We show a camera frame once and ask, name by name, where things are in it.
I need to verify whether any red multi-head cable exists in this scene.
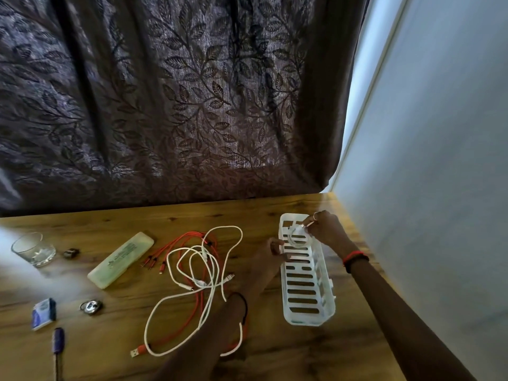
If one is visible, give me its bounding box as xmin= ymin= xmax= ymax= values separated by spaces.
xmin=130 ymin=230 xmax=249 ymax=358

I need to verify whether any person's left hand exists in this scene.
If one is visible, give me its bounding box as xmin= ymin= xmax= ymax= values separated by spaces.
xmin=248 ymin=238 xmax=293 ymax=292

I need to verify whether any black beaded bracelet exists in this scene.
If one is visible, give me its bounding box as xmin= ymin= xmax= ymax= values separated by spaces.
xmin=344 ymin=253 xmax=370 ymax=274

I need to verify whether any brown leaf-patterned curtain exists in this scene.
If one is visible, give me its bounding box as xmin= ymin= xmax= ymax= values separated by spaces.
xmin=0 ymin=0 xmax=372 ymax=218

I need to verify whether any small round silver object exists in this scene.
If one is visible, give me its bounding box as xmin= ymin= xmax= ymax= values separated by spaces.
xmin=79 ymin=299 xmax=104 ymax=316

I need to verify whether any person's right hand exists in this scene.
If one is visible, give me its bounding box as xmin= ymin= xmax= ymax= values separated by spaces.
xmin=303 ymin=210 xmax=358 ymax=258

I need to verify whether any person's left forearm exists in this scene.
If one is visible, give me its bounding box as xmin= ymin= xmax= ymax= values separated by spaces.
xmin=152 ymin=287 xmax=259 ymax=381

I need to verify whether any white cable with red plug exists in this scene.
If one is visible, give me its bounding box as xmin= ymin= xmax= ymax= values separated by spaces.
xmin=143 ymin=225 xmax=244 ymax=358

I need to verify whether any white plastic slotted basket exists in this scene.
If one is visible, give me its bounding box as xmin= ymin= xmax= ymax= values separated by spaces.
xmin=278 ymin=213 xmax=337 ymax=327

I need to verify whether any thin white cable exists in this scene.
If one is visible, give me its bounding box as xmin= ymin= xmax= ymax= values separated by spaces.
xmin=286 ymin=220 xmax=318 ymax=249

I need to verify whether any person's right forearm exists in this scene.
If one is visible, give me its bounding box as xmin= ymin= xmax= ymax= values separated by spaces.
xmin=349 ymin=256 xmax=477 ymax=381

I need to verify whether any black thread wristband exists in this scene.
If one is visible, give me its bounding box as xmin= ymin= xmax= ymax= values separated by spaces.
xmin=228 ymin=291 xmax=249 ymax=326

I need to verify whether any white cable with white plugs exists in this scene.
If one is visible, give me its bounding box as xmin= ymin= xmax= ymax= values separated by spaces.
xmin=166 ymin=244 xmax=235 ymax=292

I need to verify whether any red wristband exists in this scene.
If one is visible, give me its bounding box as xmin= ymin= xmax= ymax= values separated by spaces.
xmin=342 ymin=250 xmax=370 ymax=266

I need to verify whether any white and blue eraser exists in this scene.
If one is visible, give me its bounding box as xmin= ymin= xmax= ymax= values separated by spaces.
xmin=31 ymin=298 xmax=57 ymax=332

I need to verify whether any blue capped clear pen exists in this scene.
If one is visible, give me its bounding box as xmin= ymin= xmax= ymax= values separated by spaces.
xmin=52 ymin=327 xmax=66 ymax=381

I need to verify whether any pale green plastic case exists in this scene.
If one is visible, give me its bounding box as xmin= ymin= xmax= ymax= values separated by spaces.
xmin=87 ymin=232 xmax=155 ymax=290

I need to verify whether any clear drinking glass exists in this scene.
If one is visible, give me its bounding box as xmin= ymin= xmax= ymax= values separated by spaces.
xmin=11 ymin=232 xmax=57 ymax=268

